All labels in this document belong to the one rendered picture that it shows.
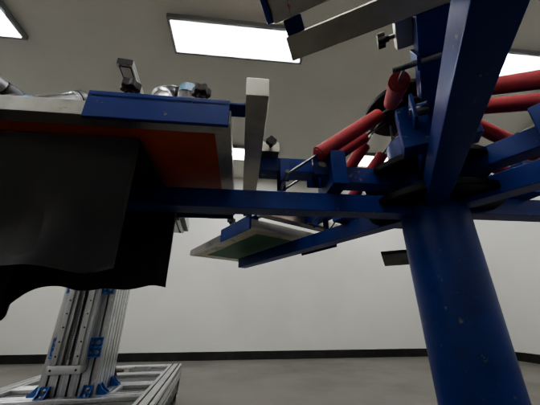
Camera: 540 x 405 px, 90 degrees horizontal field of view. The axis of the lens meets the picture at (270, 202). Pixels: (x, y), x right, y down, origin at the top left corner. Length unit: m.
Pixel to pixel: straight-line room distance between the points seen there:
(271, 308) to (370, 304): 1.66
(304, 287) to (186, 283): 1.90
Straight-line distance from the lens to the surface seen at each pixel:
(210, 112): 0.64
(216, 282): 4.63
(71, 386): 1.79
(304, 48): 0.70
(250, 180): 0.93
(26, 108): 0.78
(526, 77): 1.02
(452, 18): 0.48
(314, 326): 4.73
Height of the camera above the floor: 0.56
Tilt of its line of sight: 23 degrees up
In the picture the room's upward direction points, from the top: straight up
